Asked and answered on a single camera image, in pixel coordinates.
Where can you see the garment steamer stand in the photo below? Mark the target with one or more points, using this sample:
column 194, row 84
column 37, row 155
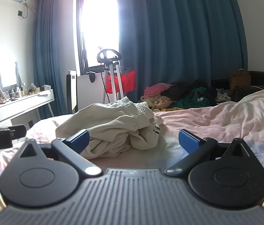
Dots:
column 111, row 63

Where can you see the dark window frame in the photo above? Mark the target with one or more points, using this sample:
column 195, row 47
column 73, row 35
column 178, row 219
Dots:
column 97, row 28

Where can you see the black white standing panel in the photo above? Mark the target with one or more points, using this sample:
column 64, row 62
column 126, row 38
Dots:
column 71, row 92

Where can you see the blue curtain panel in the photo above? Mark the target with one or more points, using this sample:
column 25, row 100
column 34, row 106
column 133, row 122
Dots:
column 46, row 68
column 180, row 40

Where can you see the white vanity desk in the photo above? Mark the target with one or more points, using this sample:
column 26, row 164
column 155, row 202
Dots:
column 23, row 105

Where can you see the brown paper bag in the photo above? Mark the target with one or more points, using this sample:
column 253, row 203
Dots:
column 239, row 79

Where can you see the red cloth on steamer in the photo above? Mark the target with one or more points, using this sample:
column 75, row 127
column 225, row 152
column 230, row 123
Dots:
column 128, row 82

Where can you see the blue curtain left panel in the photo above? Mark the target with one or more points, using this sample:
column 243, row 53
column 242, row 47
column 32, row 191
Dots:
column 46, row 68

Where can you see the cream white sweatpants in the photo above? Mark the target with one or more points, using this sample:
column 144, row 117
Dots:
column 114, row 128

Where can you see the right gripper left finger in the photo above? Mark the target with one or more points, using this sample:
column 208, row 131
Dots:
column 70, row 150

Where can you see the blue curtain right panel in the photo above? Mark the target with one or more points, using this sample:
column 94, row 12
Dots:
column 180, row 40

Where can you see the vanity mirror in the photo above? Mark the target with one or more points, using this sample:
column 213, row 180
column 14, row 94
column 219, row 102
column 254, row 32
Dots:
column 9, row 77

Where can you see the pile of assorted clothes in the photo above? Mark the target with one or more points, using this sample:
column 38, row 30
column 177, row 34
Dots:
column 182, row 95

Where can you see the pastel pink bed sheet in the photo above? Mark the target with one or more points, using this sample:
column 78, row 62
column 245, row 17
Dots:
column 223, row 122

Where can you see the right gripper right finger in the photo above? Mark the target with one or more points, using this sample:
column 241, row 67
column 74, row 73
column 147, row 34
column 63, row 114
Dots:
column 198, row 150

